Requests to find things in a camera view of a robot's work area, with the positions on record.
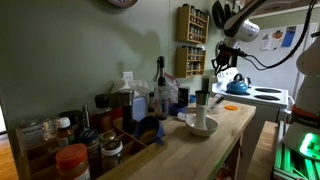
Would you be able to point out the blue measuring cup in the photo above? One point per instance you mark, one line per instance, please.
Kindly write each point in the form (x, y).
(148, 128)

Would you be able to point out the small clear glass jar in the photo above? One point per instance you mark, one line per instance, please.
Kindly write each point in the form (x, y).
(50, 129)

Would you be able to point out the blue paper on refrigerator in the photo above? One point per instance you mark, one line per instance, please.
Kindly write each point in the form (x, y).
(288, 36)

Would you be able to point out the white ceramic bowl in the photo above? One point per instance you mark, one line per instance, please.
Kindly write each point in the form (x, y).
(210, 128)

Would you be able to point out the dark bottle with black cap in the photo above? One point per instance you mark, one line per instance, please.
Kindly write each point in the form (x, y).
(102, 115)

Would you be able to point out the jar with dark lid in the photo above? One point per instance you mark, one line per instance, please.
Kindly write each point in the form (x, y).
(89, 141)

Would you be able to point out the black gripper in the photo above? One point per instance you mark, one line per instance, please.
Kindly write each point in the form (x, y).
(230, 52)

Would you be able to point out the white electric stove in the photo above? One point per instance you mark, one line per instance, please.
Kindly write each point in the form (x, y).
(263, 103)

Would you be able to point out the clear zip plastic bag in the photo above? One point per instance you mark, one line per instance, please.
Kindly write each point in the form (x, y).
(173, 88)

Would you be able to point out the dark labelled canister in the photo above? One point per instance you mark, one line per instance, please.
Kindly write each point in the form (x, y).
(183, 96)

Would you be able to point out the metal robot cart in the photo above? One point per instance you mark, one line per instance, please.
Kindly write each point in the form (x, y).
(286, 163)

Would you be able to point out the white paper on refrigerator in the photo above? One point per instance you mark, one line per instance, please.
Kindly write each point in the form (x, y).
(265, 41)

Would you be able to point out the black hanging pan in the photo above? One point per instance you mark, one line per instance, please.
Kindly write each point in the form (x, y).
(218, 15)
(228, 8)

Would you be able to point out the dark blue bowl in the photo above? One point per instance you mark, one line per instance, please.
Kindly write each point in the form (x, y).
(176, 108)

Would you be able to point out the white bottle with steel top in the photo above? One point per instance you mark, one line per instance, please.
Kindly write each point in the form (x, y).
(201, 113)

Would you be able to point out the jar with gold lid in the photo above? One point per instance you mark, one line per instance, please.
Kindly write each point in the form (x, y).
(108, 136)

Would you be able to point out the blue kettle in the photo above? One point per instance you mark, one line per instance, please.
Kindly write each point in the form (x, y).
(237, 87)

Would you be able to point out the red label bottle white cap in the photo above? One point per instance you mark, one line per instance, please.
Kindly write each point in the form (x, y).
(64, 133)

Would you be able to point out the white wall outlet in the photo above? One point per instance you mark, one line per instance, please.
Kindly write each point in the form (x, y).
(127, 76)

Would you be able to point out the wooden spice rack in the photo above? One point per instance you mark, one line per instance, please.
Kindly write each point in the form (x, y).
(182, 26)
(181, 63)

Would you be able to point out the paper with orange print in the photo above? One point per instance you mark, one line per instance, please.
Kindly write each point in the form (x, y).
(277, 37)

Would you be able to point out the spice jar with white lid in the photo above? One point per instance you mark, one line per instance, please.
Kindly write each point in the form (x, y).
(111, 155)

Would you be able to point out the jar with white Vietnam label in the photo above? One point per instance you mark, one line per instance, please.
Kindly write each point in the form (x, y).
(30, 135)

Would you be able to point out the wooden spice tray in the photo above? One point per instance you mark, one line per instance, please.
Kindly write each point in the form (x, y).
(133, 150)

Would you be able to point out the jar with orange lid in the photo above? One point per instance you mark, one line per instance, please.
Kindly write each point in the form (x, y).
(72, 161)

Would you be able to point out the pale blue box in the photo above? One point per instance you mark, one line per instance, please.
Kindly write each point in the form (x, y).
(140, 108)

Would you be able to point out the clear bottle with black pump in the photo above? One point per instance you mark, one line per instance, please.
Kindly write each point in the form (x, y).
(161, 96)

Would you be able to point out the white refrigerator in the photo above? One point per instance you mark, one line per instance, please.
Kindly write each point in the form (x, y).
(276, 75)

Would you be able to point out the clear plastic container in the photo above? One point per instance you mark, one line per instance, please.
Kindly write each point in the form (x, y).
(215, 109)

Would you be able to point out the decorative round wall plate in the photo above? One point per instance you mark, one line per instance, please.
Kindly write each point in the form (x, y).
(122, 2)

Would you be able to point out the black pepper mill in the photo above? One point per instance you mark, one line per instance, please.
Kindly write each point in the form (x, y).
(127, 110)

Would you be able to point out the white crumpled plastic bag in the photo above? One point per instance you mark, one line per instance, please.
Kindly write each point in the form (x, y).
(133, 87)

